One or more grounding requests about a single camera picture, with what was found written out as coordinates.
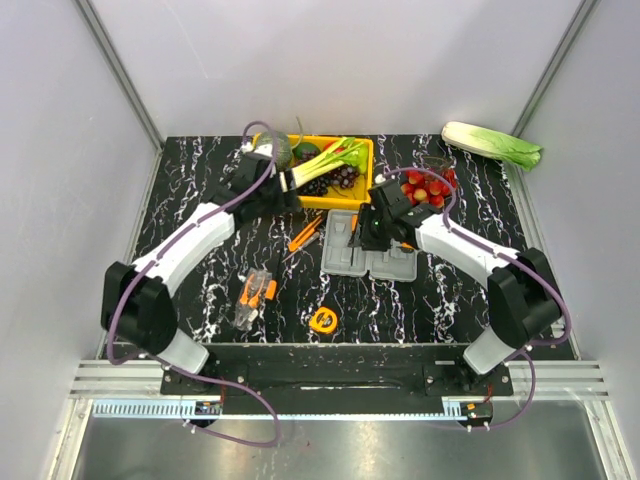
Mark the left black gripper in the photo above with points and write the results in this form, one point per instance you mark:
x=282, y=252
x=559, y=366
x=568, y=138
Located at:
x=279, y=189

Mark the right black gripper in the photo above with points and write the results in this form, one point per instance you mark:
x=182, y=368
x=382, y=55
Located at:
x=364, y=232

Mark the orange black screwdriver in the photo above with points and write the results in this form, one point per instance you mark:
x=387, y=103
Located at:
x=271, y=289
x=351, y=257

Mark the clear test pen screwdriver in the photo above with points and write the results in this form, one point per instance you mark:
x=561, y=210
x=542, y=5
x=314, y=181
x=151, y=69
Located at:
x=302, y=246

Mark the orange utility knife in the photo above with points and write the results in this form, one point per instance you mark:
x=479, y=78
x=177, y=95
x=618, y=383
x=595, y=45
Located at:
x=307, y=231

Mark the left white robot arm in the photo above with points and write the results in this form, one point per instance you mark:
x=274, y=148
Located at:
x=137, y=303

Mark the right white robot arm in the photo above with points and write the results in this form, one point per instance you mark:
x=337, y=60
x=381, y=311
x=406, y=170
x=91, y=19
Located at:
x=522, y=293

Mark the yellow plastic tray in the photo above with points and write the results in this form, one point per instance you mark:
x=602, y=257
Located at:
x=351, y=199

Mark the green cantaloupe melon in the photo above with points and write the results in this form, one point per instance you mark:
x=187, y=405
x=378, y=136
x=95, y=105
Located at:
x=277, y=144

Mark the green fruit in tray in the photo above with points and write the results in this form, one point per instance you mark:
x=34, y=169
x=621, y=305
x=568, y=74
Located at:
x=306, y=151

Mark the dark purple grape bunch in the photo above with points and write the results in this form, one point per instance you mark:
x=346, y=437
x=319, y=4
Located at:
x=343, y=177

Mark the red tomato in tray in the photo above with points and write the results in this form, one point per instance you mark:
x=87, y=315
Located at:
x=331, y=147

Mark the yellow tape measure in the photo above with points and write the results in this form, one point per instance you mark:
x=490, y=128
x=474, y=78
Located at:
x=324, y=321

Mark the white green leek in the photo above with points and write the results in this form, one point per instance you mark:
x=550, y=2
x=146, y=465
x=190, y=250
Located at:
x=355, y=154

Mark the red cherry bunch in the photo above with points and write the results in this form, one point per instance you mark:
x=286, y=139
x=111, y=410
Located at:
x=435, y=187

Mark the orange pliers in bag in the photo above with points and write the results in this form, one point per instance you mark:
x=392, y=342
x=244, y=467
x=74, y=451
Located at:
x=251, y=298

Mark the napa cabbage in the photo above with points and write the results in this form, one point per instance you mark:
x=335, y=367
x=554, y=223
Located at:
x=492, y=144

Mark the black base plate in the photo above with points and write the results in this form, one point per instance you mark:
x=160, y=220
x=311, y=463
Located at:
x=351, y=379

